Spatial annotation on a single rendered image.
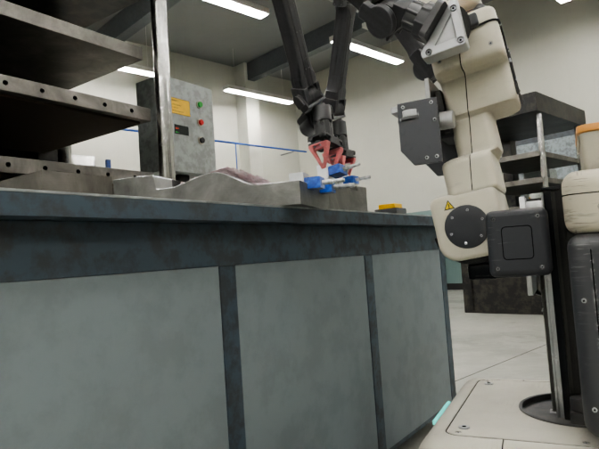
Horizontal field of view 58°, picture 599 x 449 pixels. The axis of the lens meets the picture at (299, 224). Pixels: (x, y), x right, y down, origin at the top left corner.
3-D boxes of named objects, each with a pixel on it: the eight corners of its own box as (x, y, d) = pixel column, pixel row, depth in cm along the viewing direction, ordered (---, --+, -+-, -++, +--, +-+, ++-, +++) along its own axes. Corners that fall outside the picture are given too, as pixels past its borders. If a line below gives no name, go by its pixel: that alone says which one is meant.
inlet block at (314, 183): (348, 191, 130) (346, 170, 130) (343, 190, 125) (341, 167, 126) (296, 197, 134) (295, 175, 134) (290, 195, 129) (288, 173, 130)
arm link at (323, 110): (316, 99, 161) (333, 102, 164) (306, 110, 167) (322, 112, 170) (319, 120, 159) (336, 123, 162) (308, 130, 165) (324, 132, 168)
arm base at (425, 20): (445, -1, 115) (455, 20, 126) (413, -14, 119) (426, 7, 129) (423, 36, 117) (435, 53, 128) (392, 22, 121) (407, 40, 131)
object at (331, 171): (365, 174, 155) (363, 157, 156) (356, 170, 151) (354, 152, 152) (327, 186, 162) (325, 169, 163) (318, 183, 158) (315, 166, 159)
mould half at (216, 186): (330, 210, 147) (326, 171, 148) (300, 203, 122) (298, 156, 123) (169, 225, 162) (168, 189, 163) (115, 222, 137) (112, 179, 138)
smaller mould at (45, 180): (113, 210, 110) (111, 176, 110) (43, 208, 98) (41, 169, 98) (59, 219, 121) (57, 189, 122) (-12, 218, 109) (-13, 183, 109)
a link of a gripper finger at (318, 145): (309, 169, 157) (307, 140, 160) (323, 175, 163) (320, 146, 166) (329, 162, 154) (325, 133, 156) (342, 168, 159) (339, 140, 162)
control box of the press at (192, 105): (236, 417, 235) (217, 87, 244) (184, 439, 211) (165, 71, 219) (201, 412, 248) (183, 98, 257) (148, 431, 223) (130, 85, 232)
